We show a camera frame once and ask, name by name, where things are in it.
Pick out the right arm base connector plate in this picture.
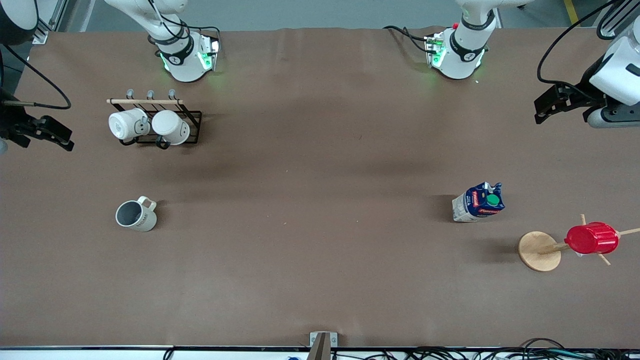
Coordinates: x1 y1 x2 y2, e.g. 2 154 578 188
199 36 221 72

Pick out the black left arm base cable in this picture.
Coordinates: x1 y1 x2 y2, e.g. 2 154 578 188
383 25 432 53

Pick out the white mug with grey inside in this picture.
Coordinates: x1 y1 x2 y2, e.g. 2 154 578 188
115 196 158 233

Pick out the left arm base connector plate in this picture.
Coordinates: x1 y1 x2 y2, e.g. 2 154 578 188
424 32 447 69

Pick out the black wire mug rack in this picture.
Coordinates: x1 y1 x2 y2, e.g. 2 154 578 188
106 89 203 150

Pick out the blue and white milk carton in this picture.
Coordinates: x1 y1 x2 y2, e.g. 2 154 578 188
452 182 506 223

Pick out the black right arm wrist cable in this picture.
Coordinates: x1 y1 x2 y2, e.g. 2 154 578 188
0 44 72 110

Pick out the grey metal table bracket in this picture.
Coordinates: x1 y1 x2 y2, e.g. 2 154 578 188
306 331 338 360

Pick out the aluminium frame post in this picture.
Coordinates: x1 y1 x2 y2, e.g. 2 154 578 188
31 0 68 46

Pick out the white mug with face print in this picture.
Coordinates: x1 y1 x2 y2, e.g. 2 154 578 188
151 110 191 146
108 108 151 142

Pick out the black cable bundle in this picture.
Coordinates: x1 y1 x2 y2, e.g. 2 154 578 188
400 338 640 360

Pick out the red ribbed plastic cup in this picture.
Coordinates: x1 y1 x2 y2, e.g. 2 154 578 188
565 222 620 256

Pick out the wooden mug tree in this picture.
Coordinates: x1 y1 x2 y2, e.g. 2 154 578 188
518 214 640 273

